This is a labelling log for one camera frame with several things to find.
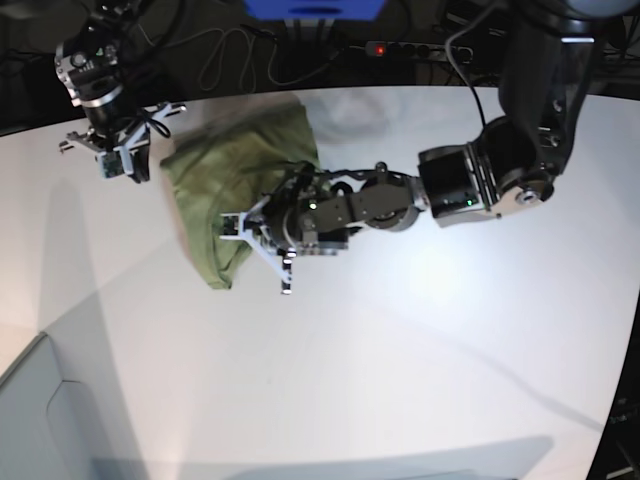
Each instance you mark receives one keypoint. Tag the green T-shirt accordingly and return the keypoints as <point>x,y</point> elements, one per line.
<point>228,171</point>

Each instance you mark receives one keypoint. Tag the black power strip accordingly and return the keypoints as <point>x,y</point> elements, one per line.
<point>406,51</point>

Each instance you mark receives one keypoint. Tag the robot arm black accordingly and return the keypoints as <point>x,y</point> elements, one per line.
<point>511,166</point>
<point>95,67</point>

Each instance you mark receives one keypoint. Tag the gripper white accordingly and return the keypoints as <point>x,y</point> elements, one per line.
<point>252,228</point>
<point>122,147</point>

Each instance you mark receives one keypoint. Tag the blue box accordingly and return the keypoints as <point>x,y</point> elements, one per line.
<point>359,10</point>

